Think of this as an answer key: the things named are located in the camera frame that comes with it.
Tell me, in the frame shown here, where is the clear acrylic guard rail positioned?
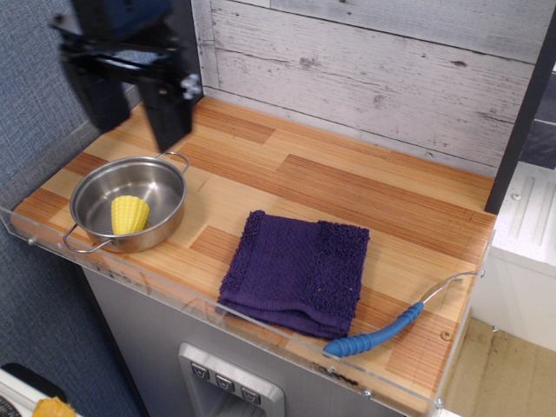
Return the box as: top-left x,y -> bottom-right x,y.
0,204 -> 496,414

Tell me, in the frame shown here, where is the small steel pot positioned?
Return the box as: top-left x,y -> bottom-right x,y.
63,152 -> 190,254

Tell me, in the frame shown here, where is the blue handled spoon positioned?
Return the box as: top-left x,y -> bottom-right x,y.
321,271 -> 479,359

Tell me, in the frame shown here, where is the dark right frame post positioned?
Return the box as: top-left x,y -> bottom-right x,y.
484,10 -> 555,215

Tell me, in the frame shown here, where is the silver dispenser button panel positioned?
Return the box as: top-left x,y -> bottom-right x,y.
178,342 -> 286,416

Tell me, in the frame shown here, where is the yellow toy corn cob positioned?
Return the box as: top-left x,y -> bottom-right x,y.
111,195 -> 150,235

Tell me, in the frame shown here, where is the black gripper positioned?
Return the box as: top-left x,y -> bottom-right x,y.
50,1 -> 199,152

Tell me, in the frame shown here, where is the purple folded towel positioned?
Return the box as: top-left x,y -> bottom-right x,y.
218,210 -> 370,339

